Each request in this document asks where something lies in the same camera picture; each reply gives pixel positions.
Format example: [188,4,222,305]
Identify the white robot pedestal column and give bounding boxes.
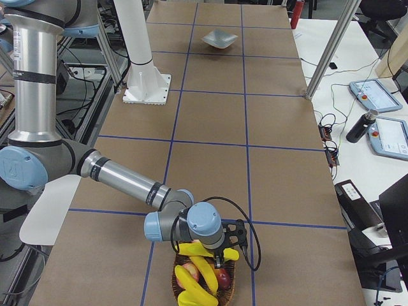
[114,0,171,105]

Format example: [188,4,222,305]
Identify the aluminium frame post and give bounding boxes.
[305,0,361,100]

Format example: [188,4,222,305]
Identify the black camera cable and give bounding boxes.
[170,196,262,272]

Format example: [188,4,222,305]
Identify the blue teach pendant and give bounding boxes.
[368,117,407,160]
[349,79,402,113]

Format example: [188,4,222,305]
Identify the yellow plastic banana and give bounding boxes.
[189,256,219,296]

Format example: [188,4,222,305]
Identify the white chair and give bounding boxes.
[19,175,80,246]

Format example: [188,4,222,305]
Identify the blue teach pendant near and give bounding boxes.
[368,117,407,160]

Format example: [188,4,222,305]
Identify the black water bottle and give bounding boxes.
[346,109,379,143]

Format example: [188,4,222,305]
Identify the red fire extinguisher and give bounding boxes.
[290,0,305,29]

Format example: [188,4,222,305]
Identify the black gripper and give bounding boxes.
[211,245,225,268]

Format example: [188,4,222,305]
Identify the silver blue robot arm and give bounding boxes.
[1,1,229,268]

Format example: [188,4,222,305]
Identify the black monitor stand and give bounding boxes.
[356,175,407,283]

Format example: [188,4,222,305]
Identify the black printer box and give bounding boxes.
[335,180,391,257]

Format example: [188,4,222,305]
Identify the red apple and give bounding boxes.
[214,268,231,290]

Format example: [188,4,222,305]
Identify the grey square plate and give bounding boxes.
[201,29,238,50]

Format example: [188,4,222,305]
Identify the blue teach pendant far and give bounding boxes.
[349,79,402,113]

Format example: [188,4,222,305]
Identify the brown wicker basket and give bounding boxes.
[172,253,236,305]

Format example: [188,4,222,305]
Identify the pink apple at basket left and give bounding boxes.
[176,263,200,289]

